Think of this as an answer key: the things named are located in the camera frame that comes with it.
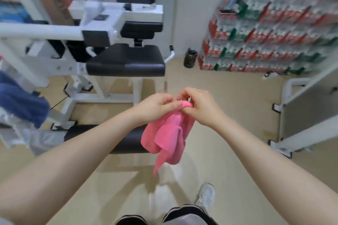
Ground black roller pad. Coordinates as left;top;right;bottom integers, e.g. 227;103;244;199
63;124;159;155

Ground person's left hand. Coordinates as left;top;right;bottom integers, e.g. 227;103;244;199
132;93;183;128

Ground person's left forearm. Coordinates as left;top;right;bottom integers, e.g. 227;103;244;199
0;112;148;223

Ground person's right forearm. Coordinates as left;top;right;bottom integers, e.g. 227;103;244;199
211;116;338;225

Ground person's right hand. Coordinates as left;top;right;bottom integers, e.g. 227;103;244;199
177;87;222;128

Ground white leg extension machine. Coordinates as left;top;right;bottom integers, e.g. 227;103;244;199
0;0;176;132

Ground white gym frame grey panel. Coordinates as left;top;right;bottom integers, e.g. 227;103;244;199
268;56;338;159

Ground pink towel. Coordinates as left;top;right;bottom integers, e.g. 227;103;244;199
140;101;196;178

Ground black seat pad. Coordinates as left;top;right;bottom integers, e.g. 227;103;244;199
86;44;166;77

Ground black striped shorts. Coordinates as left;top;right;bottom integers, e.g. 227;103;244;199
115;204;218;225

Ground blue towel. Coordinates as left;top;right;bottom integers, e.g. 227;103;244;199
0;70;51;129

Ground grey towel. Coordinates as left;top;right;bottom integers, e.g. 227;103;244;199
0;107;67;155

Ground stack of bottled water packs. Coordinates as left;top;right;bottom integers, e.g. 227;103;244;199
197;0;338;75

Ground black water bottle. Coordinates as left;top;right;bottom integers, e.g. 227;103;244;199
183;47;198;69

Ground person's right shoe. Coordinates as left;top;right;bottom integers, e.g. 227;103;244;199
195;183;216;211

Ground black cushion under white plate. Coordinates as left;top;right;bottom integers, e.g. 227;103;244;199
120;21;163;40

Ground white shirt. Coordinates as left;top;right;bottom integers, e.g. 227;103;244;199
163;214;209;225

